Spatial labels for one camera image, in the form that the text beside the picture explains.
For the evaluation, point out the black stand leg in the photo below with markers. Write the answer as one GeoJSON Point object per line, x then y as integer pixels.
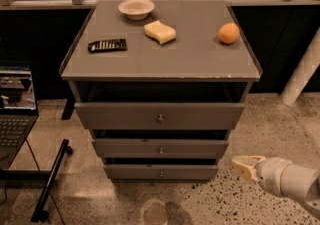
{"type": "Point", "coordinates": [40, 214]}

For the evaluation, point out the grey bottom drawer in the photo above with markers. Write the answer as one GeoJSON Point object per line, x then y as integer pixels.
{"type": "Point", "coordinates": [161, 172]}

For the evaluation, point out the grey middle drawer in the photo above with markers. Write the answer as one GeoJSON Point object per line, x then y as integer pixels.
{"type": "Point", "coordinates": [160, 148]}

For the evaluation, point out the white paper bowl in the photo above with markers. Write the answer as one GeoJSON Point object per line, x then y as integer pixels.
{"type": "Point", "coordinates": [136, 9]}

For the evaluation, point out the grey drawer cabinet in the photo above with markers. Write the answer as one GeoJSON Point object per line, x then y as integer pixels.
{"type": "Point", "coordinates": [195, 67]}

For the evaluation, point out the grey drawer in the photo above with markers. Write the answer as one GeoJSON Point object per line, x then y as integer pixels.
{"type": "Point", "coordinates": [159, 116]}
{"type": "Point", "coordinates": [161, 172]}
{"type": "Point", "coordinates": [160, 148]}

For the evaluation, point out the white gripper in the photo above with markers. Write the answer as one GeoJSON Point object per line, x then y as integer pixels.
{"type": "Point", "coordinates": [270, 173]}

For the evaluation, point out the black remote control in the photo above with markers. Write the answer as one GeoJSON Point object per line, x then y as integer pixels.
{"type": "Point", "coordinates": [108, 45]}

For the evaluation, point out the grey top drawer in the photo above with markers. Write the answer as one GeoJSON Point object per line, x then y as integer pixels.
{"type": "Point", "coordinates": [159, 116]}

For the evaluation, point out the white diagonal pillar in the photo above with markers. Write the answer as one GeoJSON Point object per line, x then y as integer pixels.
{"type": "Point", "coordinates": [305, 69]}

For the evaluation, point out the yellow wavy sponge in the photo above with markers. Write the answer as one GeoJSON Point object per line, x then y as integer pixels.
{"type": "Point", "coordinates": [160, 32]}

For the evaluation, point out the black laptop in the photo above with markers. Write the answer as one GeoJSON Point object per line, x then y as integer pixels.
{"type": "Point", "coordinates": [18, 109]}

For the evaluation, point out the orange fruit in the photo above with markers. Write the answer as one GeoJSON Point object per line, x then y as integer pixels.
{"type": "Point", "coordinates": [229, 33]}

